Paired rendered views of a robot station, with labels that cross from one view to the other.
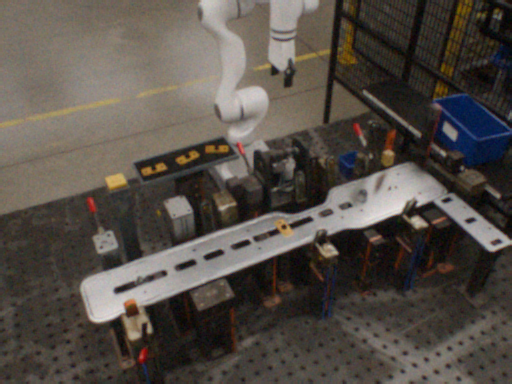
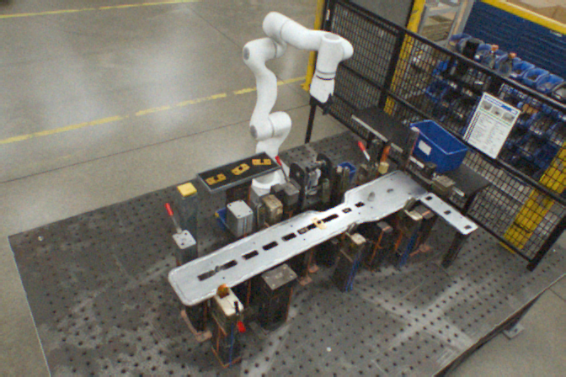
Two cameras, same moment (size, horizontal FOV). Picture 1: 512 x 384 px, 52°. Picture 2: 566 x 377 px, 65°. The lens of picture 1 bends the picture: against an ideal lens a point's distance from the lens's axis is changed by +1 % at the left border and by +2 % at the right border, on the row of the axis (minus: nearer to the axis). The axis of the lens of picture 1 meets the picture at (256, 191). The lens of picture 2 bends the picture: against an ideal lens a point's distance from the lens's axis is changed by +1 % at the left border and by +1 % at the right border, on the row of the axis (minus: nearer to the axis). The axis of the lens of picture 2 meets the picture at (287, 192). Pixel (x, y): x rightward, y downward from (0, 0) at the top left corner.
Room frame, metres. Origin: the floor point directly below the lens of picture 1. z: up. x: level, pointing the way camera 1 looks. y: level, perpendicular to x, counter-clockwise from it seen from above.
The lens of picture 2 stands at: (-0.06, 0.45, 2.40)
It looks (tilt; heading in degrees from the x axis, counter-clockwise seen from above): 41 degrees down; 345
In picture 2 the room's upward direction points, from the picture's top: 9 degrees clockwise
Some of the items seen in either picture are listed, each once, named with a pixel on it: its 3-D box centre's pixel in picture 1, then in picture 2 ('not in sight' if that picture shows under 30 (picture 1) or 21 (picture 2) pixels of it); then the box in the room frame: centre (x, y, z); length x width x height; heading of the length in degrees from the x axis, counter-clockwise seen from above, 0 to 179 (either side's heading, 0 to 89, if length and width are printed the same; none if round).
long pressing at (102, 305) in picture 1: (280, 232); (316, 226); (1.28, -0.08, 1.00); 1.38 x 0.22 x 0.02; 117
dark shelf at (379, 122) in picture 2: (442, 130); (414, 146); (1.88, -0.81, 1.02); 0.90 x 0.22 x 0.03; 27
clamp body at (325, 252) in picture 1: (321, 279); (347, 261); (1.17, -0.23, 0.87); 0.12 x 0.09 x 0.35; 27
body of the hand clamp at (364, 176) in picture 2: (360, 188); (360, 191); (1.65, -0.44, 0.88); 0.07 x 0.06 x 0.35; 27
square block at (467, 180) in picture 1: (460, 210); (433, 205); (1.51, -0.82, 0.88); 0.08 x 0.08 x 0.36; 27
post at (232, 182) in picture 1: (235, 218); (273, 217); (1.44, 0.08, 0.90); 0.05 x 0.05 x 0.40; 27
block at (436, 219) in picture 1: (428, 243); (415, 230); (1.37, -0.66, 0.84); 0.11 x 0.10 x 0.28; 27
